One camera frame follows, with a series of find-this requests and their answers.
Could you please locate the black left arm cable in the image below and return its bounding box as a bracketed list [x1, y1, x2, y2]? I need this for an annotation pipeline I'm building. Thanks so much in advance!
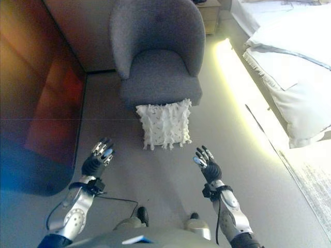
[46, 190, 139, 231]

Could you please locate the white bed duvet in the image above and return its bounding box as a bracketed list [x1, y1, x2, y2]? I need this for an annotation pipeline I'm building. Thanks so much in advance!
[230, 0, 331, 149]

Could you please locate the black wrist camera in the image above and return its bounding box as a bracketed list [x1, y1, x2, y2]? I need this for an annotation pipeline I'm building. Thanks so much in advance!
[89, 179, 107, 195]
[202, 183, 217, 202]

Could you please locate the grey fabric armchair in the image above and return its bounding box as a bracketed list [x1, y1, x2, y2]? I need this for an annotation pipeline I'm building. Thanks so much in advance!
[108, 0, 206, 111]

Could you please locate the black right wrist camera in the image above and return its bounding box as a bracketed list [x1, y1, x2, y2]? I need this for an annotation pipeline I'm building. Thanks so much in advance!
[202, 183, 217, 202]

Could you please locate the grey robot torso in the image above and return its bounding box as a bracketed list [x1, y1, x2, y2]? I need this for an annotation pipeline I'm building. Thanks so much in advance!
[73, 227, 220, 248]

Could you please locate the white fringed blanket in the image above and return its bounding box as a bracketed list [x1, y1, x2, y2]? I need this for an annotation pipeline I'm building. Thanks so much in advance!
[136, 99, 193, 151]

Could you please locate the left robot leg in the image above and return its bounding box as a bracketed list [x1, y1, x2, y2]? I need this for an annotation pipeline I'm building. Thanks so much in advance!
[112, 206, 150, 232]

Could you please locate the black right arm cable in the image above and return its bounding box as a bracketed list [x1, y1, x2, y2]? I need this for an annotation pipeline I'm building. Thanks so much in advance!
[215, 198, 223, 245]

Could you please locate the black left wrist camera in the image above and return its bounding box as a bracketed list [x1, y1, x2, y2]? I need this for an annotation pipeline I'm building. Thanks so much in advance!
[89, 179, 107, 195]

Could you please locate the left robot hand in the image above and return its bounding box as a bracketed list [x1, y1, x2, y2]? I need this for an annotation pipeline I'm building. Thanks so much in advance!
[81, 136, 116, 179]

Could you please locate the wooden nightstand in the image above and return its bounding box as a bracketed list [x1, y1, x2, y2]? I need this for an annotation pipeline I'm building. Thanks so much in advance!
[193, 0, 223, 36]

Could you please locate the robot leg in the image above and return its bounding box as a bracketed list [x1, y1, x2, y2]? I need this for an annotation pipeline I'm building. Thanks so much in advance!
[112, 206, 150, 232]
[183, 212, 212, 241]

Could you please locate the right robot leg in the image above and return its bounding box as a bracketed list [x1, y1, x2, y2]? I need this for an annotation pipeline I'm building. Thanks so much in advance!
[183, 212, 212, 241]

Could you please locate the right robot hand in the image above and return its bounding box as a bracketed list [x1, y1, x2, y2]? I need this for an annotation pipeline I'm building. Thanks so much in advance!
[192, 145, 223, 185]

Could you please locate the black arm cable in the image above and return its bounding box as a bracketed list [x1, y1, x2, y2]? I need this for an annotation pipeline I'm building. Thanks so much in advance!
[215, 198, 223, 245]
[46, 190, 139, 231]

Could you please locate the pale patterned rug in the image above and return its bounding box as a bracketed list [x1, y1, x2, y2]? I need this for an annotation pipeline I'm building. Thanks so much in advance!
[278, 149, 331, 235]

